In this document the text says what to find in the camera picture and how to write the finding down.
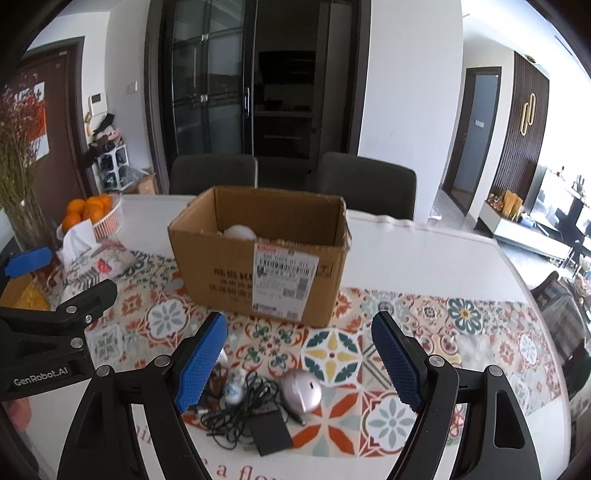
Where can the brown cardboard box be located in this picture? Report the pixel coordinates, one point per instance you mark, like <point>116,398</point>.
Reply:
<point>217,277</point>

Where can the white tissue paper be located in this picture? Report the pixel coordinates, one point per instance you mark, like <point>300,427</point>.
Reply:
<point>99,263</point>

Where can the gold wall ornament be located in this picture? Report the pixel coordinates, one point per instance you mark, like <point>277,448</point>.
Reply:
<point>527,117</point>

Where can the dark grey dining chair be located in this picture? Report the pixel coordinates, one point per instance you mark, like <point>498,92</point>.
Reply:
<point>212,173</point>
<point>369,182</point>

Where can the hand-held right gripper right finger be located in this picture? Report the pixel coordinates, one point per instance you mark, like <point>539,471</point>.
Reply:
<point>397,369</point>

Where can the black power adapter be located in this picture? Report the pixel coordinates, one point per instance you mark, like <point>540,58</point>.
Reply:
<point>270,430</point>

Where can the cardboard box on floor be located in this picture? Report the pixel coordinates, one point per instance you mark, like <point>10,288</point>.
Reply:
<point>147,183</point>

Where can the black desk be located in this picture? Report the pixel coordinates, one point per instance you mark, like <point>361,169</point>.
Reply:
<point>572,217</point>

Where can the white intercom panel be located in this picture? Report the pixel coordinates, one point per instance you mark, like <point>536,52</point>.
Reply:
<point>97,102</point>

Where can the white round night light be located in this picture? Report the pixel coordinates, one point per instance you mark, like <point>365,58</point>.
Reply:
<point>240,232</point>

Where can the brown entry door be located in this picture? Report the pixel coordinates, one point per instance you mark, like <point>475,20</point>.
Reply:
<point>64,115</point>

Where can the glass vase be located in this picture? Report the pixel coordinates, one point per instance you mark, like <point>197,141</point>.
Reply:
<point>27,224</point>

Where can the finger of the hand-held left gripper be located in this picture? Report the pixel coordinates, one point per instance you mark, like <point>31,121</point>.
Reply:
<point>90,302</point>
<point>27,261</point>

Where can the yellow gift bags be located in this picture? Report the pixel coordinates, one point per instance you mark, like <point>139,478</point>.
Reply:
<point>510,204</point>

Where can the dark side chair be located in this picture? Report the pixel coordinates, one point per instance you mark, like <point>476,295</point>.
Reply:
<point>554,314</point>

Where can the white red door poster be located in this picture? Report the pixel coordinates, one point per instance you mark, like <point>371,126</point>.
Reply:
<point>39,120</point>

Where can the white shoe rack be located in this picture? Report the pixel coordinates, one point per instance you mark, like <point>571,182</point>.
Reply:
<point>111,166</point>

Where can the dark glass door cabinet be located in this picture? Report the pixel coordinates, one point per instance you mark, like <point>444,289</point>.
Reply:
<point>207,92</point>

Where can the white tv cabinet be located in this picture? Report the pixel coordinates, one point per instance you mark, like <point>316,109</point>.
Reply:
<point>521,233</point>

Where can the patterned table runner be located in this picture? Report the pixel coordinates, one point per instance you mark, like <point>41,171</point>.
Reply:
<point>461,323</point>

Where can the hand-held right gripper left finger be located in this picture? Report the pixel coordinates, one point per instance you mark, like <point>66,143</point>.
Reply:
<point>201,369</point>

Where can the small white bottle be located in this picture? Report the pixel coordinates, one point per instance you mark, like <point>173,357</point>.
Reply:
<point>234,387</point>

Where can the white fruit basket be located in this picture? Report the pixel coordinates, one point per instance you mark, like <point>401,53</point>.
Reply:
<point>111,219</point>

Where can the dark interior door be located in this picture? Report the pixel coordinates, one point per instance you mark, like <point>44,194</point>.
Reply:
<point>475,134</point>

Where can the pile of bags and shoes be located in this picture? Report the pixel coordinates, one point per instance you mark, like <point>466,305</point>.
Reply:
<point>104,131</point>

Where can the dark slatted wall panel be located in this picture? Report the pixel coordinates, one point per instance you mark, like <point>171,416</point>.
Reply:
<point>517,152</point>

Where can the yellow placemat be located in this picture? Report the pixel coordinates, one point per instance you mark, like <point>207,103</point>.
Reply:
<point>23,295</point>

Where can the pile of oranges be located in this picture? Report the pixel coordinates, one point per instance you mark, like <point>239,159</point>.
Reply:
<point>85,210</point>

